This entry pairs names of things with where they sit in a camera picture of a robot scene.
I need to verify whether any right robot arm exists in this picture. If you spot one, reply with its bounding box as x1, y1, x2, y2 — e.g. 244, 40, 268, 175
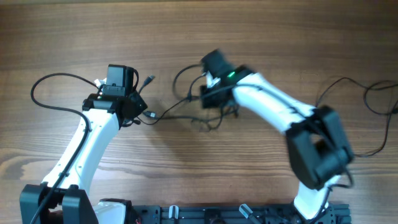
200, 49, 354, 223

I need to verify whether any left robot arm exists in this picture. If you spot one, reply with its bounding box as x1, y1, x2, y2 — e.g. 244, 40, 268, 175
19, 65, 147, 223

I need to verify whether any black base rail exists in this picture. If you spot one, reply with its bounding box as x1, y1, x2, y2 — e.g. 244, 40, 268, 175
129, 203, 352, 224

